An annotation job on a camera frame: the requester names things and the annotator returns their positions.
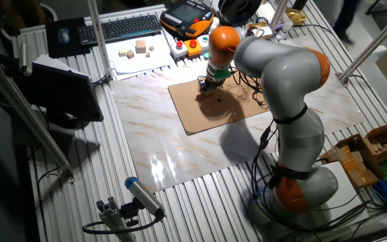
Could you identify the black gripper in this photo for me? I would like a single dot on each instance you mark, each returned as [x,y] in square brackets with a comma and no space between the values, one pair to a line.
[209,82]

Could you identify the silver and orange robot arm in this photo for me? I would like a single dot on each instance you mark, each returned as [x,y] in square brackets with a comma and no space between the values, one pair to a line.
[287,84]

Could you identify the brown cardboard sheet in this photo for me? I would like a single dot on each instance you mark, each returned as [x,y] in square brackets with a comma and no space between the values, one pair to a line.
[193,111]

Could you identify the orange box red button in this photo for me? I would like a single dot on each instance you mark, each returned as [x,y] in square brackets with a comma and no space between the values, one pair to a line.
[193,48]

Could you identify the grey box red mushroom button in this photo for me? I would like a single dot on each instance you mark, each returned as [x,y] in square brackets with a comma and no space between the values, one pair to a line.
[179,51]

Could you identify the white box green button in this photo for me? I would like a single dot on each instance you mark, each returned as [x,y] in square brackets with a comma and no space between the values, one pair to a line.
[203,43]

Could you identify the marble pattern table sheet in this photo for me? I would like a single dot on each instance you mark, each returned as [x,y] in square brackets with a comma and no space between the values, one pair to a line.
[180,151]

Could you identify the small wooden cube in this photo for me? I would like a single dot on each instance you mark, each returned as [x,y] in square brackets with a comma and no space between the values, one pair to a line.
[151,48]

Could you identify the white printed paper sheets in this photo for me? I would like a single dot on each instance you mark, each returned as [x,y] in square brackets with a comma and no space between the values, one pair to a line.
[139,65]

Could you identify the black and orange teach pendant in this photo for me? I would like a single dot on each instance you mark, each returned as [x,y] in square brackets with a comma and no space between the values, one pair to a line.
[186,18]

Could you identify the large wooden cube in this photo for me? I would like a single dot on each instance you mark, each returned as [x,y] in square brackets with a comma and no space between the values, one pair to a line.
[140,47]

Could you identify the medium wooden cube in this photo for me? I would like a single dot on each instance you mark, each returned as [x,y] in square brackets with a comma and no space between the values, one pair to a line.
[130,54]

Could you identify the small cardboard box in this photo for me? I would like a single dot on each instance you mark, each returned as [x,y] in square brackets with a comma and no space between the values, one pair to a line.
[256,26]

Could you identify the black filament spool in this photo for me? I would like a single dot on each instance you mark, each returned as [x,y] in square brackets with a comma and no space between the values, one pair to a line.
[240,10]

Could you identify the pale wooden cube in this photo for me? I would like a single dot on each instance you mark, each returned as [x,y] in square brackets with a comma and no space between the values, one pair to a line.
[122,53]

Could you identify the small white bottle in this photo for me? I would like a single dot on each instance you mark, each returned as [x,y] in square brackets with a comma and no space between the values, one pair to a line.
[286,27]

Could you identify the black keyboard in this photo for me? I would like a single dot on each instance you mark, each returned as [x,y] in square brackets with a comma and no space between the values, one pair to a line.
[119,29]

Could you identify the gold metal object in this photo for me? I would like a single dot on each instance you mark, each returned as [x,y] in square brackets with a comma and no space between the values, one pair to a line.
[296,15]

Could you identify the black mouse pad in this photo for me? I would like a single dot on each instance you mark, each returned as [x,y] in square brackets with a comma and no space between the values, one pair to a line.
[79,50]

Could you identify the black monitor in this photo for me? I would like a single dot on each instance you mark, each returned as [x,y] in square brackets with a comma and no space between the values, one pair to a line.
[62,94]

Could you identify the dark computer mouse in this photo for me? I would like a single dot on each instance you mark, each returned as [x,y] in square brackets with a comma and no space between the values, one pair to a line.
[63,35]

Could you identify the dark shoe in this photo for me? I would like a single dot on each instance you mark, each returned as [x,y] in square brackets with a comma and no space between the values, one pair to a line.
[347,39]

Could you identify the short aluminium profile stub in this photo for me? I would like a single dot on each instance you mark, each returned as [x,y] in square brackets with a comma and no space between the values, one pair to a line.
[113,218]

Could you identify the dark trouser leg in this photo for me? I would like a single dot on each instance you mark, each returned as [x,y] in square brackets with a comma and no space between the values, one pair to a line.
[346,15]

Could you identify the orange brown carton stack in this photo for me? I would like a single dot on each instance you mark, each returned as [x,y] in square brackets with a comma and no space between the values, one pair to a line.
[356,166]

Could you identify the open brown cardboard box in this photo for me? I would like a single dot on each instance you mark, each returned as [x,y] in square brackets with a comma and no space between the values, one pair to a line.
[381,141]

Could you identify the dark chair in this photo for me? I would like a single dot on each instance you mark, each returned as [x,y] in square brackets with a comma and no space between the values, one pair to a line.
[22,17]

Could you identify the dark wooden plank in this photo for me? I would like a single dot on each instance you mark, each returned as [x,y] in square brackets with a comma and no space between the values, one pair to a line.
[375,233]

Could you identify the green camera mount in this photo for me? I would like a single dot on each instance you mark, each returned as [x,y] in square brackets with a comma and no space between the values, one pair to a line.
[222,74]

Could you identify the aluminium frame post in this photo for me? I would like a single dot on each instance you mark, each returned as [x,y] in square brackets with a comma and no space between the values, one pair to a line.
[99,40]
[278,11]
[378,38]

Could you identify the silver camera with blue cap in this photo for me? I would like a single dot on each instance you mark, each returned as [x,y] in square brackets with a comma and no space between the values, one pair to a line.
[144,196]

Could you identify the black camera clamp mount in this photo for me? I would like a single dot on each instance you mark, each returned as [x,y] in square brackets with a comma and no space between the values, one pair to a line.
[129,211]

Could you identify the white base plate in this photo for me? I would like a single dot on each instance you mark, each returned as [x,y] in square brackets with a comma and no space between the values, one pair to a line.
[348,188]

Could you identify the slanted aluminium frame bar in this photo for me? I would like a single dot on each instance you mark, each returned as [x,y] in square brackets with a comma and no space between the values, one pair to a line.
[25,121]

